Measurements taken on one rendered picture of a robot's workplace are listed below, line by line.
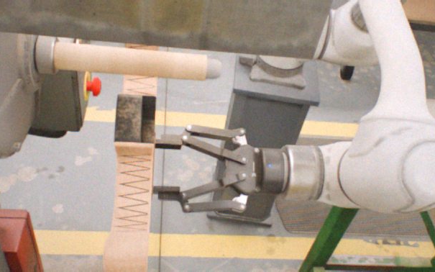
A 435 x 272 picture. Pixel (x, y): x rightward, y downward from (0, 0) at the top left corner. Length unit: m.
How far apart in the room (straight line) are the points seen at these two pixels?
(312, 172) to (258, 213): 1.21
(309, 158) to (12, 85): 0.44
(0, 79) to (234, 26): 0.26
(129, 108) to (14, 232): 0.72
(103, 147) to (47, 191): 0.32
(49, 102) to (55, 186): 1.16
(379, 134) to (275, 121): 0.95
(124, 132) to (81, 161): 1.61
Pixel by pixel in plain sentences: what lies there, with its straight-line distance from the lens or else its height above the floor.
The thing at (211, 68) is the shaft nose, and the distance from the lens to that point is 0.59.
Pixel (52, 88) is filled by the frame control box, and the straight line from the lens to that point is 0.90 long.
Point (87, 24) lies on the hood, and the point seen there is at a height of 1.40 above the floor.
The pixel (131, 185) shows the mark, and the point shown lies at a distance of 0.60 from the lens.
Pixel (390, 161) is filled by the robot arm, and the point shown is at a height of 1.22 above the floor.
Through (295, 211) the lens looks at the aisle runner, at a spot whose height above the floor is 0.00.
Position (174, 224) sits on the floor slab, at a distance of 1.93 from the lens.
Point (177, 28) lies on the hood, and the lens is 0.38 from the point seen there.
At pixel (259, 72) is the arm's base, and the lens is 1.50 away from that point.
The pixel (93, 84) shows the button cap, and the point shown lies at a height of 0.99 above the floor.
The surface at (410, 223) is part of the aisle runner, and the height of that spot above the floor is 0.00.
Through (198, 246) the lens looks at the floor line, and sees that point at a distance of 1.89.
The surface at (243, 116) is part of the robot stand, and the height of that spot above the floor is 0.58.
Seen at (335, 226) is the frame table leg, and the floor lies 0.46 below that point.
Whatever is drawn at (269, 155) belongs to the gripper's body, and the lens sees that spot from 0.74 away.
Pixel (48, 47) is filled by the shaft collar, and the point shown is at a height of 1.27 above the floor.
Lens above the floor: 1.61
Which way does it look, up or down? 45 degrees down
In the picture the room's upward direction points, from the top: 12 degrees clockwise
